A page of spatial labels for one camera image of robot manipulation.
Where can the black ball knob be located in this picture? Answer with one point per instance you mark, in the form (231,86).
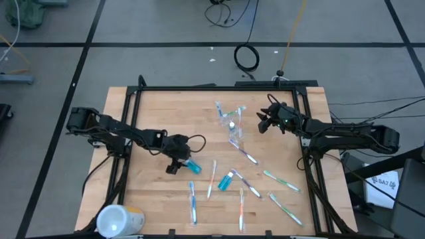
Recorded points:
(280,72)

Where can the black object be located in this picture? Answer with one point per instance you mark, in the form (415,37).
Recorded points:
(5,113)

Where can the green bag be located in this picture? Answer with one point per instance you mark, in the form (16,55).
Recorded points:
(25,13)

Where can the orange toothbrush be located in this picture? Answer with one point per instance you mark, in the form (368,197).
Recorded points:
(241,209)
(239,119)
(211,179)

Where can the silver metal bracket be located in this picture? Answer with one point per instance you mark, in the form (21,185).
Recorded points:
(306,142)
(96,143)

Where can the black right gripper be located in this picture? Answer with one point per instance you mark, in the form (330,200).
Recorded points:
(285,119)

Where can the black diagonal bar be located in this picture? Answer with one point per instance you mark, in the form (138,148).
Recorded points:
(382,165)

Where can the blue toothbrush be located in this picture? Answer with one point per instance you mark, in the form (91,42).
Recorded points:
(193,203)
(219,109)

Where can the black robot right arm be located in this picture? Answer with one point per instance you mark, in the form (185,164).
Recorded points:
(348,134)

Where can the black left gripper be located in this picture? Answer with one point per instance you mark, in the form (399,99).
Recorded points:
(176,147)

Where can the clear plastic holder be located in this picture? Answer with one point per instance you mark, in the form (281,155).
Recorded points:
(229,134)

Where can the white canister yellow label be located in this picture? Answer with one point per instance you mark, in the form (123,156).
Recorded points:
(116,220)

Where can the purple toothbrush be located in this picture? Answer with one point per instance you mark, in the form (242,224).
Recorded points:
(243,151)
(246,183)

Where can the black metal table frame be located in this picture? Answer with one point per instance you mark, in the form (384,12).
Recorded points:
(216,88)

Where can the dark gray chair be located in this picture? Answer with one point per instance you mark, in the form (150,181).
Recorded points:
(411,206)

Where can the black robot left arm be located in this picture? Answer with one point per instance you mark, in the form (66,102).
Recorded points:
(119,127)

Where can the gray flat base plate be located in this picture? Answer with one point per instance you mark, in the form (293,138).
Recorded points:
(16,79)

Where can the white printed box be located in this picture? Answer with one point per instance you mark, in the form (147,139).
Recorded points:
(382,196)

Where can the black table clamp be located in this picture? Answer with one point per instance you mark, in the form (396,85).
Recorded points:
(268,234)
(171,233)

